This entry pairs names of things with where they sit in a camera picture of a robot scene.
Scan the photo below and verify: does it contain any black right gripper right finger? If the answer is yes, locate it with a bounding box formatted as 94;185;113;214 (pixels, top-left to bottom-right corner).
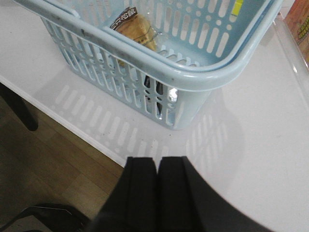
158;156;269;232

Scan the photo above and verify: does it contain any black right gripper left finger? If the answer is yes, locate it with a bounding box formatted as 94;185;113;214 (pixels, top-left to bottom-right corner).
90;157;156;232

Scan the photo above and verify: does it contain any dark tissue pack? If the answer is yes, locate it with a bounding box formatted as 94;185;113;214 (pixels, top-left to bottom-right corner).
143;76;178;125

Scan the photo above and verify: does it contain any packaged bread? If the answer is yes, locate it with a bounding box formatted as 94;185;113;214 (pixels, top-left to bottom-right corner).
110;6;163;52

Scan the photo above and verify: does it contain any light blue plastic basket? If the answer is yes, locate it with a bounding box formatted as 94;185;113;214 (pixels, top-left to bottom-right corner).
18;0;282;130

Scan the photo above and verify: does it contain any right clear acrylic shelf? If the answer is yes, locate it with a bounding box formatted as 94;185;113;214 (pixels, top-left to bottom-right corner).
273;12;309;115

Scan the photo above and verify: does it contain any yellow popcorn paper cup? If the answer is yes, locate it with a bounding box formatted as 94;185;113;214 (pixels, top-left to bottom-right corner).
231;0;244;16

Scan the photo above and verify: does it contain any black chair frame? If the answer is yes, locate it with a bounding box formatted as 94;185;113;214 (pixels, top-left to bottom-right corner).
0;83;38;131

